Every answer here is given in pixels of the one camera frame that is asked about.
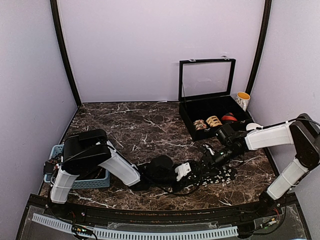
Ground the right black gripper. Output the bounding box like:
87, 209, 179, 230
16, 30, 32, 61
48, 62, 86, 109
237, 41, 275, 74
195, 145, 240, 178

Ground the black white patterned tie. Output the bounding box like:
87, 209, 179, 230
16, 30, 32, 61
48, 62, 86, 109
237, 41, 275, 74
186, 166, 238, 186

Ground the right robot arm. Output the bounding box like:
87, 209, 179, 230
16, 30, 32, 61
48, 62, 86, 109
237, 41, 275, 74
201, 113, 320, 217

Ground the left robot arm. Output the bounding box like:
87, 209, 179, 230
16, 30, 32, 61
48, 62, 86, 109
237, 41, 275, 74
47, 129, 202, 218

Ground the brown floral rolled tie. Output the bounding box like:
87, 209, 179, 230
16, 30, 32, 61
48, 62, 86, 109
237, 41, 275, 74
193, 119, 207, 131

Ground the tan striped rolled tie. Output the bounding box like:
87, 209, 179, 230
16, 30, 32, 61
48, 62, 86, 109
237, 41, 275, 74
206, 115, 223, 128

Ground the red black rolled tie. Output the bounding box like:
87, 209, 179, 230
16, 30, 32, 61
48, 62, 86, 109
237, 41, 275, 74
221, 112, 238, 123

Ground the orange white bowl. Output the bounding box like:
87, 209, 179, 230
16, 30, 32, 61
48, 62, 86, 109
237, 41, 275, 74
246, 122, 263, 131

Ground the white yellow mug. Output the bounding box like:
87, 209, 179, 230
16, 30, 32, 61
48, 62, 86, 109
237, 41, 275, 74
235, 91, 251, 111

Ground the black glass-lid tie box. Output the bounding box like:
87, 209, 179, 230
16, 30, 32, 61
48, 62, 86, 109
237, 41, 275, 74
178, 58, 253, 141

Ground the light blue plastic basket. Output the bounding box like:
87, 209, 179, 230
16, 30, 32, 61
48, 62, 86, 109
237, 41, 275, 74
48, 144, 110, 189

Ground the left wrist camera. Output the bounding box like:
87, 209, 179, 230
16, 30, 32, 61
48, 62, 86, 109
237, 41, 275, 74
148, 155, 173, 177

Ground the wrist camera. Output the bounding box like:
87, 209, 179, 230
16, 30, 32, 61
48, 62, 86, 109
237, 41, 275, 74
215, 124, 237, 146
148, 155, 173, 177

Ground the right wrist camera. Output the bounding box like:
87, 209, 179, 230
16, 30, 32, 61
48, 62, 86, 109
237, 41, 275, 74
215, 124, 237, 146

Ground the white slotted cable duct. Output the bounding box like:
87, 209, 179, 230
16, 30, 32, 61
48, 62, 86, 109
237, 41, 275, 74
31, 213, 239, 240

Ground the black front rail base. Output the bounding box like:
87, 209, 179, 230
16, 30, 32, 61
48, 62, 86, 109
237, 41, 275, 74
20, 192, 298, 226

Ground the right black frame post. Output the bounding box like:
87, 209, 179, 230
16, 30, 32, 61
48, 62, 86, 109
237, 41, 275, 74
245, 0, 272, 95

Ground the black frame post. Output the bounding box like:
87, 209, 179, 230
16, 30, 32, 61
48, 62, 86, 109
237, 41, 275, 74
49, 0, 82, 108
245, 0, 272, 95

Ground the left black frame post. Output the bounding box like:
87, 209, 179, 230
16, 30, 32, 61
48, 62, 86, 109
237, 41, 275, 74
49, 0, 82, 108

